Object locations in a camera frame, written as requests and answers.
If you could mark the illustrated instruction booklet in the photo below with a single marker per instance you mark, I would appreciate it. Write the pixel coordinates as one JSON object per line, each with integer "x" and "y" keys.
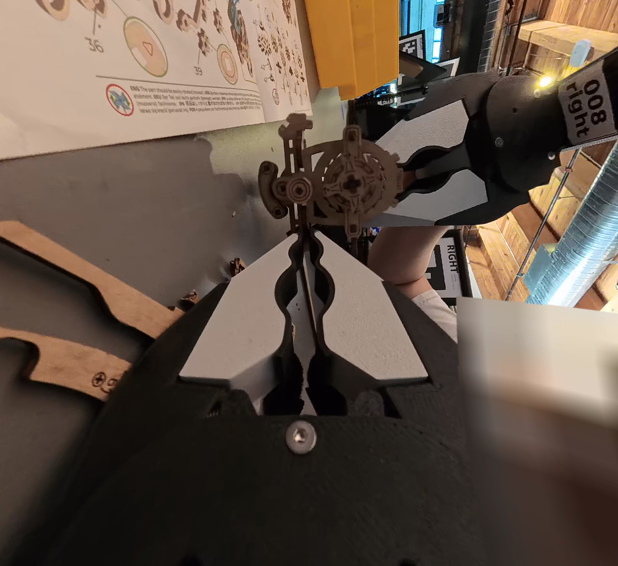
{"x": 72, "y": 93}

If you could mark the glowing ceiling lamp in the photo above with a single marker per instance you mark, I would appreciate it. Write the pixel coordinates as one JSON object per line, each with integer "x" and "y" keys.
{"x": 544, "y": 81}

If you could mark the person's right forearm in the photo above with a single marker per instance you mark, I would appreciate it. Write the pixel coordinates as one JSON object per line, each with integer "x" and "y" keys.
{"x": 400, "y": 257}

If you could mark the wooden mechanical model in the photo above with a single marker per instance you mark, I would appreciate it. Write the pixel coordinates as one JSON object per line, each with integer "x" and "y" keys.
{"x": 355, "y": 184}

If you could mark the black and white sign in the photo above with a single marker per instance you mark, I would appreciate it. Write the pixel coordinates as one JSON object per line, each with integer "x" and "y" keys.
{"x": 449, "y": 276}

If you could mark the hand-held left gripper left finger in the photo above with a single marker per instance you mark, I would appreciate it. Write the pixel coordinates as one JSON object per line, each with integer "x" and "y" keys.
{"x": 231, "y": 334}

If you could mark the yellow plastic bin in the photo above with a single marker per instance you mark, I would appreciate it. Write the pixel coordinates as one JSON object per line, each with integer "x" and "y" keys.
{"x": 347, "y": 20}

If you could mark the square marker sign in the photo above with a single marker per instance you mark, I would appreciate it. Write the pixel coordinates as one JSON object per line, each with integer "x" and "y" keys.
{"x": 413, "y": 47}

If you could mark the white ceiling device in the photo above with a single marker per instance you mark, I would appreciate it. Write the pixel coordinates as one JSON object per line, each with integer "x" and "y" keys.
{"x": 581, "y": 52}

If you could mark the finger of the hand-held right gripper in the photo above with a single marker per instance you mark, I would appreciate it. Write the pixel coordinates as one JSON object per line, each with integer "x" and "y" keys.
{"x": 454, "y": 197}
{"x": 429, "y": 129}

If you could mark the silver ventilation duct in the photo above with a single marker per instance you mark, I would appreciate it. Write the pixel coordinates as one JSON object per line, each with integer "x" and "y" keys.
{"x": 579, "y": 238}

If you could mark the laser-cut wooden parts sheet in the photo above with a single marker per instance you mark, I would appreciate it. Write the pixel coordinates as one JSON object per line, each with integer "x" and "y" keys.
{"x": 130, "y": 310}

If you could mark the small wooden part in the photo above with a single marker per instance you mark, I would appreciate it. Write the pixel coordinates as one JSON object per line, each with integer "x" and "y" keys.
{"x": 236, "y": 264}
{"x": 190, "y": 296}

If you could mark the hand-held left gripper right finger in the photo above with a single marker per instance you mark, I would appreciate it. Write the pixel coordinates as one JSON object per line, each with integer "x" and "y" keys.
{"x": 376, "y": 334}

